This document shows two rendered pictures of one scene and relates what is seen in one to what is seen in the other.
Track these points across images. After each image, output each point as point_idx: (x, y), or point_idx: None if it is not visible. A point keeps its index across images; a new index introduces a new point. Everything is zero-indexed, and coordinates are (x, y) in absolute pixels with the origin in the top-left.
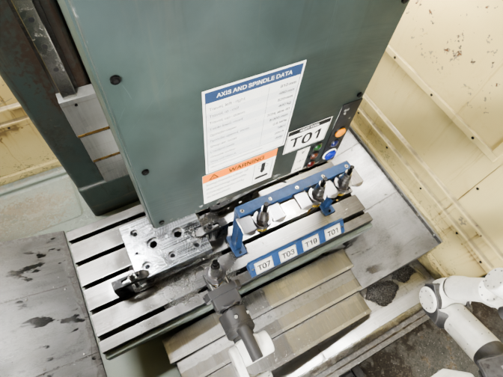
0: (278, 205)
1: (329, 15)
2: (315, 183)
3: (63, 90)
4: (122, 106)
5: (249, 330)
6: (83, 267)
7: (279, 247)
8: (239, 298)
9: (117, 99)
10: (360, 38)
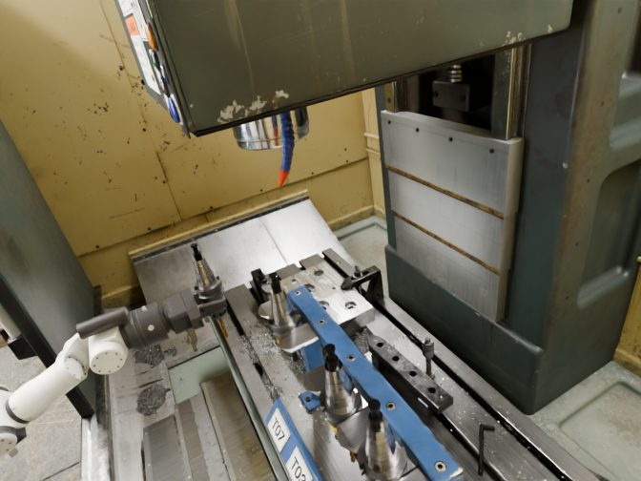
0: (312, 338)
1: None
2: (365, 390)
3: (387, 100)
4: None
5: (115, 315)
6: (294, 266)
7: (305, 446)
8: (170, 315)
9: None
10: None
